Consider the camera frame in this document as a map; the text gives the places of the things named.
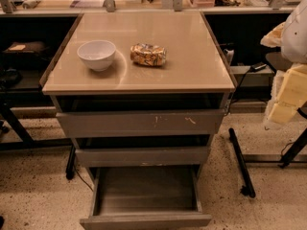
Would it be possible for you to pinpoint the grey bottom drawer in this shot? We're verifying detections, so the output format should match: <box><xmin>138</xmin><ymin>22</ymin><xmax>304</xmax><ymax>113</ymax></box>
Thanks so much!
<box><xmin>80</xmin><ymin>166</ymin><xmax>211</xmax><ymax>230</ymax></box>

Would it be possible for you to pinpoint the grey drawer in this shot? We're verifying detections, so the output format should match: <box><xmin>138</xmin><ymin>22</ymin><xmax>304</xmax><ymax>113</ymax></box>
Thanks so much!
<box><xmin>76</xmin><ymin>147</ymin><xmax>210</xmax><ymax>167</ymax></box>
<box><xmin>80</xmin><ymin>166</ymin><xmax>211</xmax><ymax>230</ymax></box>
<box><xmin>57</xmin><ymin>110</ymin><xmax>224</xmax><ymax>138</ymax></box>

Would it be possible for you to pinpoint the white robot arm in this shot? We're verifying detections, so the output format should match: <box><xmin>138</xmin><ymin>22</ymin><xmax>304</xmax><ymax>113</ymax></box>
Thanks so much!
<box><xmin>260</xmin><ymin>0</ymin><xmax>307</xmax><ymax>127</ymax></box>

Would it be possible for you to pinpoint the grey top drawer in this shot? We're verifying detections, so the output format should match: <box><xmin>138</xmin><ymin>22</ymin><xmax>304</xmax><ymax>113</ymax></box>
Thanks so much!
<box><xmin>57</xmin><ymin>110</ymin><xmax>224</xmax><ymax>138</ymax></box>

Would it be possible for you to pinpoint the grey drawer cabinet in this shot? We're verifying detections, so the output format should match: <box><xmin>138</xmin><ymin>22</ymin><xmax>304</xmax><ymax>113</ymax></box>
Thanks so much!
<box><xmin>38</xmin><ymin>11</ymin><xmax>238</xmax><ymax>184</ymax></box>

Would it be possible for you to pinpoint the grey middle drawer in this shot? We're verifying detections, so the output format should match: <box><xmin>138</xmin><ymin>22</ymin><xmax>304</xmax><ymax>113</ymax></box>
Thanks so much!
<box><xmin>76</xmin><ymin>147</ymin><xmax>210</xmax><ymax>167</ymax></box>

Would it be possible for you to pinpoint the black round side table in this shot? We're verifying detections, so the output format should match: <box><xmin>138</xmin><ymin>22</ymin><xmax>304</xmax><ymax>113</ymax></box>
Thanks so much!
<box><xmin>266</xmin><ymin>52</ymin><xmax>292</xmax><ymax>71</ymax></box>

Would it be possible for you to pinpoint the black power adapter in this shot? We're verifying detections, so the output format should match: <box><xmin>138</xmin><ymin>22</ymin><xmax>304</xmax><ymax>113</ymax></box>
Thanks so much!
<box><xmin>250</xmin><ymin>62</ymin><xmax>267</xmax><ymax>72</ymax></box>

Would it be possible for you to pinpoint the black floor bar right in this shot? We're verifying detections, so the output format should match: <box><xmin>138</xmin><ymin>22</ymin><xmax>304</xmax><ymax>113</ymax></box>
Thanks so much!
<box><xmin>228</xmin><ymin>128</ymin><xmax>256</xmax><ymax>198</ymax></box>

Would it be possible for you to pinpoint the black floor bar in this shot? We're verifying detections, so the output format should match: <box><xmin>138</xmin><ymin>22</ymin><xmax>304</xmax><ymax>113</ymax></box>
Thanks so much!
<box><xmin>228</xmin><ymin>128</ymin><xmax>256</xmax><ymax>198</ymax></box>
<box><xmin>65</xmin><ymin>146</ymin><xmax>75</xmax><ymax>180</ymax></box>

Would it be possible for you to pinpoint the crumpled gold snack bag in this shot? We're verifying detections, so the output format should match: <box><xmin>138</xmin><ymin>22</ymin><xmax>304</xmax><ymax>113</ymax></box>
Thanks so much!
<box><xmin>130</xmin><ymin>43</ymin><xmax>166</xmax><ymax>66</ymax></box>

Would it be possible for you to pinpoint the white ceramic bowl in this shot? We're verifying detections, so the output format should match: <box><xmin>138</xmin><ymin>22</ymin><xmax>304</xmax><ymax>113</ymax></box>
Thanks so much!
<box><xmin>77</xmin><ymin>40</ymin><xmax>116</xmax><ymax>72</ymax></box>

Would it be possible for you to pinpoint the black floor bar left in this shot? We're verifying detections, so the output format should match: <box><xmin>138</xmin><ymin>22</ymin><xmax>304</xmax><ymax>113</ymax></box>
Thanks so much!
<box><xmin>65</xmin><ymin>146</ymin><xmax>75</xmax><ymax>180</ymax></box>

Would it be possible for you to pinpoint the black table leg left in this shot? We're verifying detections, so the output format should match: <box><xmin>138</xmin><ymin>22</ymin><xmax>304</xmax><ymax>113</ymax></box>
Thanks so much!
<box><xmin>0</xmin><ymin>102</ymin><xmax>34</xmax><ymax>146</ymax></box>

